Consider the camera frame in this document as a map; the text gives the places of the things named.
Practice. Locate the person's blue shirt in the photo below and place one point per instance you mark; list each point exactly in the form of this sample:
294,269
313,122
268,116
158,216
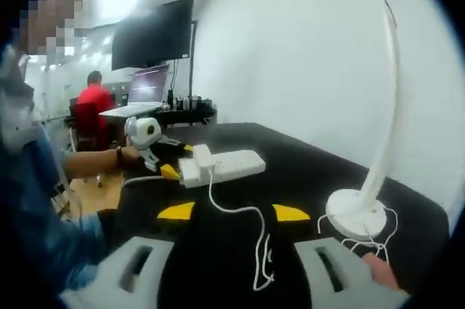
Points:
36,214

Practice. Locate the person's right hand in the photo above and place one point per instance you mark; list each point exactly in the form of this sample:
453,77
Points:
383,274

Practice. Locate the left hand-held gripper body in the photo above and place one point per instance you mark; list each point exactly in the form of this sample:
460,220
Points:
143,132

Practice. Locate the black wall monitor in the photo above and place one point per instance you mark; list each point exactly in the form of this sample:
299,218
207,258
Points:
152,36

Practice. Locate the row of small dark items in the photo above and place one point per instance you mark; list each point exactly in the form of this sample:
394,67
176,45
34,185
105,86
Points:
190,102

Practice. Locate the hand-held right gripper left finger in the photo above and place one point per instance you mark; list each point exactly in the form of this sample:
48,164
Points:
103,276

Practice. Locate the white desk lamp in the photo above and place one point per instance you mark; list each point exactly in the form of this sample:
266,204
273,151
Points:
385,123

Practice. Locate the white power strip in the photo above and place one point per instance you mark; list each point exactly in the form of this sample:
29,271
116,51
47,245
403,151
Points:
236,165

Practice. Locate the white desk lamp plug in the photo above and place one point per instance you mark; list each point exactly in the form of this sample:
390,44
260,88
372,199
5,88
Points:
201,163

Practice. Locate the open silver laptop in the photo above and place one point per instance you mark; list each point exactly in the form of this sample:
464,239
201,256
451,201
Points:
145,87

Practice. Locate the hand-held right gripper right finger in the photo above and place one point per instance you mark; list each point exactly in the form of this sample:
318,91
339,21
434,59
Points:
308,256

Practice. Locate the person's left hand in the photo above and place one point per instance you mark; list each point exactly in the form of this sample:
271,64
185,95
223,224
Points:
132,158

